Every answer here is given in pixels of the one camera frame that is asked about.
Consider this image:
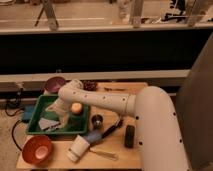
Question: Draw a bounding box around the wooden chopsticks pair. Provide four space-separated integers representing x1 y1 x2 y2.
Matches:
89 148 119 160

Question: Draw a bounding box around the orange round fruit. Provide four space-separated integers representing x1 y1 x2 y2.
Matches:
70 103 83 115

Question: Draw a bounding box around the green plastic tray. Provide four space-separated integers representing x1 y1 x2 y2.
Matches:
26 95 90 135

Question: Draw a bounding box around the red bowl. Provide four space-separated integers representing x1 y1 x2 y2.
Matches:
22 135 53 165

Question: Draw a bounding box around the white paper cup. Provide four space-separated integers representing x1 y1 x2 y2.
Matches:
67 135 90 162

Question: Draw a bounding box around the black remote control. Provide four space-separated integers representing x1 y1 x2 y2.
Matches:
124 125 135 148

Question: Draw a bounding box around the silver fork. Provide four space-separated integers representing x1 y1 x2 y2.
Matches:
104 87 126 91

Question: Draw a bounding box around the grey folded towel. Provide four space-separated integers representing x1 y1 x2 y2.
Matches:
38 118 61 132

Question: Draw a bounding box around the blue box on floor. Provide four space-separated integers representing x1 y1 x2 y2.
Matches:
21 105 35 123

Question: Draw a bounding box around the purple bowl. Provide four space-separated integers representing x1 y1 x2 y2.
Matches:
44 76 66 93

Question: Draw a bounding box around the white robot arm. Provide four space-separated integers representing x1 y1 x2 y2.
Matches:
46 79 189 171

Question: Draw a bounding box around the blue handled black brush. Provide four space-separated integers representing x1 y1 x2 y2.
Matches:
84 119 123 144

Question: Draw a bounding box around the bunch of dark grapes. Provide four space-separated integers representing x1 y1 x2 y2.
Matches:
83 81 97 91

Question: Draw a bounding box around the small metal cup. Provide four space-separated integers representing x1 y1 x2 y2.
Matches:
91 114 103 129

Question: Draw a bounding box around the black floor cable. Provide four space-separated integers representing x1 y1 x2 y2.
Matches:
4 87 26 151

